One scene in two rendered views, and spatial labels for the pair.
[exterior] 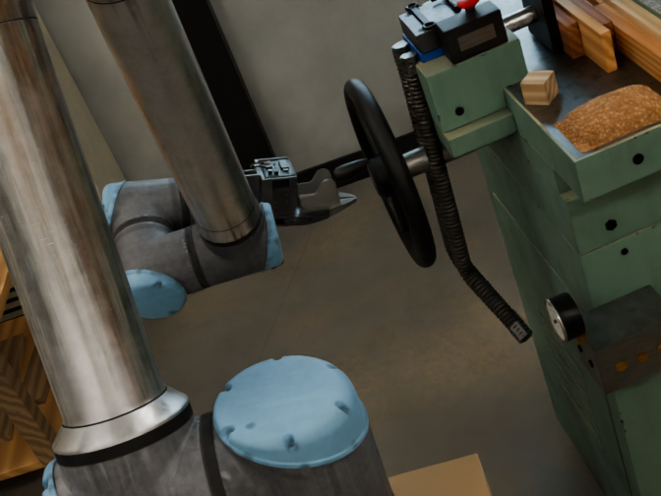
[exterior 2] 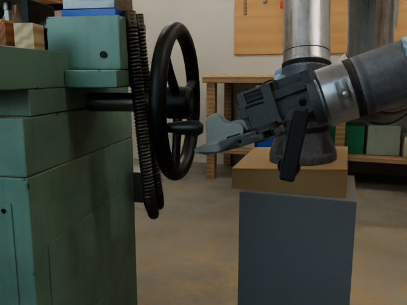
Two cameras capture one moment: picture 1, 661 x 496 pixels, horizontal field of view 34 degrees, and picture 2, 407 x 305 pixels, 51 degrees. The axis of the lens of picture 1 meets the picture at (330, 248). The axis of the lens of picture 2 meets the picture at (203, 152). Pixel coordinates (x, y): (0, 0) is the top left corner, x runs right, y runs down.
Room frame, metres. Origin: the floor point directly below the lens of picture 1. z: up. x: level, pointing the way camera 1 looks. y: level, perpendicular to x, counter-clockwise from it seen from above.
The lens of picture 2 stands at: (2.09, 0.09, 0.86)
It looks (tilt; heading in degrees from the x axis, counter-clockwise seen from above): 10 degrees down; 192
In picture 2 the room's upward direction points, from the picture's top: straight up
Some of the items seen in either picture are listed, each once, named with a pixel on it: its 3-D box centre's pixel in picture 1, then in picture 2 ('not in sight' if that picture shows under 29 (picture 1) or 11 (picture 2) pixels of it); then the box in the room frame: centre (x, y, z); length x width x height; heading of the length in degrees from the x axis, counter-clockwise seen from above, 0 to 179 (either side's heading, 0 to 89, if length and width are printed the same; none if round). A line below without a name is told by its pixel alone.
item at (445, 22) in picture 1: (450, 24); (101, 5); (1.33, -0.26, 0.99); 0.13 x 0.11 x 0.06; 1
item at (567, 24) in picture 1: (550, 21); (29, 40); (1.35, -0.40, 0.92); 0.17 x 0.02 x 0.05; 1
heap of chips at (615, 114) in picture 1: (613, 108); not in sight; (1.09, -0.38, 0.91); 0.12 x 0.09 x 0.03; 91
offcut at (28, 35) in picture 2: not in sight; (29, 37); (1.47, -0.32, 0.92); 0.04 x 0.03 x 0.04; 8
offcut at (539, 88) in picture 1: (539, 88); not in sight; (1.20, -0.33, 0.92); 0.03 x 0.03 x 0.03; 44
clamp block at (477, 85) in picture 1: (463, 68); (100, 45); (1.33, -0.27, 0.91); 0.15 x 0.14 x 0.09; 1
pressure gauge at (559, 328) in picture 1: (569, 321); not in sight; (1.07, -0.25, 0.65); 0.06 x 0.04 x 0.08; 1
